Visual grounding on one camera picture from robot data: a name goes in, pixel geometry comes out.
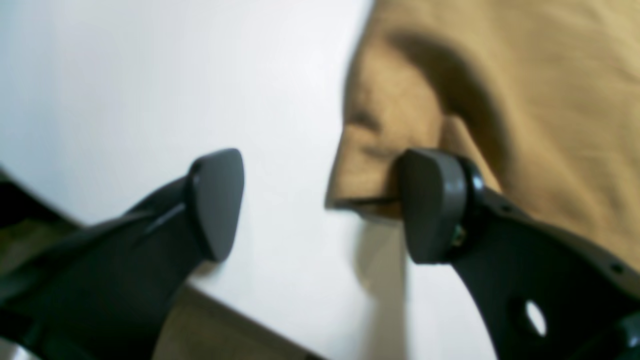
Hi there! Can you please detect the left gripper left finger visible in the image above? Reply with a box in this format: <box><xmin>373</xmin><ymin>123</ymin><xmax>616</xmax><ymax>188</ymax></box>
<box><xmin>1</xmin><ymin>148</ymin><xmax>245</xmax><ymax>360</ymax></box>

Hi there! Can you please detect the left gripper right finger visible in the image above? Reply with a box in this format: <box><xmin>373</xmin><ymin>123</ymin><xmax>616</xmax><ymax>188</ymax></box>
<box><xmin>397</xmin><ymin>148</ymin><xmax>640</xmax><ymax>360</ymax></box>

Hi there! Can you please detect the brown t-shirt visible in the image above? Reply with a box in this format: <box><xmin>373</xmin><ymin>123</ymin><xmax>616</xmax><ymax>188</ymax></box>
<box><xmin>326</xmin><ymin>0</ymin><xmax>640</xmax><ymax>269</ymax></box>

